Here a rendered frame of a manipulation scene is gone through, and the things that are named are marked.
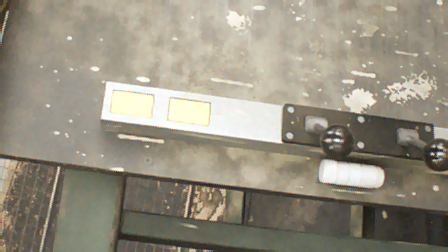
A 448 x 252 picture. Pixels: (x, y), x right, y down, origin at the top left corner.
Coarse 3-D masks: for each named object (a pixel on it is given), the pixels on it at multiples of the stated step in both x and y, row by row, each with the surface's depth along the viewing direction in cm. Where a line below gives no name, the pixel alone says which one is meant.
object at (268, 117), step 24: (168, 96) 82; (192, 96) 83; (120, 120) 81; (144, 120) 81; (216, 120) 82; (240, 120) 82; (264, 120) 82; (216, 144) 84; (240, 144) 83; (264, 144) 82; (288, 144) 81; (408, 168) 85
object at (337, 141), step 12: (312, 120) 80; (324, 120) 80; (312, 132) 81; (324, 132) 71; (336, 132) 69; (348, 132) 70; (324, 144) 70; (336, 144) 69; (348, 144) 69; (336, 156) 70
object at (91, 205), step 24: (72, 192) 85; (96, 192) 85; (120, 192) 86; (72, 216) 84; (96, 216) 84; (120, 216) 85; (144, 216) 86; (168, 216) 86; (72, 240) 83; (96, 240) 83; (120, 240) 89; (144, 240) 87; (168, 240) 86; (192, 240) 86; (216, 240) 86; (240, 240) 86; (264, 240) 86; (288, 240) 86; (312, 240) 86; (336, 240) 87; (360, 240) 87; (384, 240) 87
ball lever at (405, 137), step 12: (396, 132) 82; (408, 132) 81; (408, 144) 81; (420, 144) 76; (432, 144) 70; (444, 144) 70; (432, 156) 70; (444, 156) 69; (432, 168) 71; (444, 168) 70
